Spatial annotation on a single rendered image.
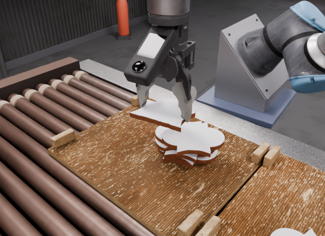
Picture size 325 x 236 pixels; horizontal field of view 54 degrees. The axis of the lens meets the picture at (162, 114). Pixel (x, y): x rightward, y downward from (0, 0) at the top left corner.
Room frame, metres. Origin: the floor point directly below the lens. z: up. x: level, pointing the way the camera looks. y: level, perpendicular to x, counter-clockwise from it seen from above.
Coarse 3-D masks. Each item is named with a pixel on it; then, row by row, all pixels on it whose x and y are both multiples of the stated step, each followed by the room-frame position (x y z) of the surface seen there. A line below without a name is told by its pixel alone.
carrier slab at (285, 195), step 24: (264, 168) 0.54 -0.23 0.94; (288, 168) 0.54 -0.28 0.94; (312, 168) 0.54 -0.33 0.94; (240, 192) 0.47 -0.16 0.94; (264, 192) 0.47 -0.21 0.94; (288, 192) 0.47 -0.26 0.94; (312, 192) 0.47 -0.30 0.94; (240, 216) 0.41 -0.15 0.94; (264, 216) 0.41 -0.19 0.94; (288, 216) 0.41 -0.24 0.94; (312, 216) 0.41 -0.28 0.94
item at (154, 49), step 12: (156, 36) 0.54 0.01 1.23; (168, 36) 0.54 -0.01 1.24; (144, 48) 0.52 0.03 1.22; (156, 48) 0.52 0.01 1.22; (168, 48) 0.53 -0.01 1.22; (132, 60) 0.51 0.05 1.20; (144, 60) 0.50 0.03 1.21; (156, 60) 0.50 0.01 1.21; (132, 72) 0.48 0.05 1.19; (144, 72) 0.48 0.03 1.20; (156, 72) 0.49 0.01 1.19; (144, 84) 0.47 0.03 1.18
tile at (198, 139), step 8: (168, 128) 0.60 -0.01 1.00; (184, 128) 0.60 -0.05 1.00; (192, 128) 0.60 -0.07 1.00; (200, 128) 0.60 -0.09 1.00; (208, 128) 0.60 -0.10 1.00; (168, 136) 0.56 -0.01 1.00; (176, 136) 0.56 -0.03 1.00; (184, 136) 0.56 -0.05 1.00; (192, 136) 0.56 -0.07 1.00; (200, 136) 0.56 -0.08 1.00; (208, 136) 0.56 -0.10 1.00; (216, 136) 0.56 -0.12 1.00; (168, 144) 0.54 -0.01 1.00; (176, 144) 0.54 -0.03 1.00; (184, 144) 0.54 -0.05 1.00; (192, 144) 0.54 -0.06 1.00; (200, 144) 0.54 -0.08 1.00; (208, 144) 0.54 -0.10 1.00; (216, 144) 0.54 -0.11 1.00; (184, 152) 0.52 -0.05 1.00; (192, 152) 0.52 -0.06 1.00; (200, 152) 0.52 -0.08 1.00; (208, 152) 0.51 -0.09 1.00
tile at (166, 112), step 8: (152, 104) 0.59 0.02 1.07; (160, 104) 0.59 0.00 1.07; (168, 104) 0.60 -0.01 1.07; (176, 104) 0.60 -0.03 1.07; (136, 112) 0.56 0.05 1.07; (144, 112) 0.56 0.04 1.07; (152, 112) 0.56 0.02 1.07; (160, 112) 0.56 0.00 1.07; (168, 112) 0.56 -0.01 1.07; (176, 112) 0.56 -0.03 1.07; (192, 112) 0.56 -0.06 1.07; (144, 120) 0.54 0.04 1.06; (152, 120) 0.53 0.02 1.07; (160, 120) 0.53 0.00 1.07; (168, 120) 0.53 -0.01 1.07; (176, 120) 0.53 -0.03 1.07; (184, 120) 0.54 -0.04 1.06; (176, 128) 0.51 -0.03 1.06
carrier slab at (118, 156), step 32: (96, 128) 0.70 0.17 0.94; (128, 128) 0.70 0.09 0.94; (64, 160) 0.57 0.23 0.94; (96, 160) 0.57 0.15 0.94; (128, 160) 0.57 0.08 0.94; (160, 160) 0.57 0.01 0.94; (224, 160) 0.57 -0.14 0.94; (128, 192) 0.47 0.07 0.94; (160, 192) 0.47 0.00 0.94; (192, 192) 0.47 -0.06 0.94; (224, 192) 0.47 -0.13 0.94; (160, 224) 0.39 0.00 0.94
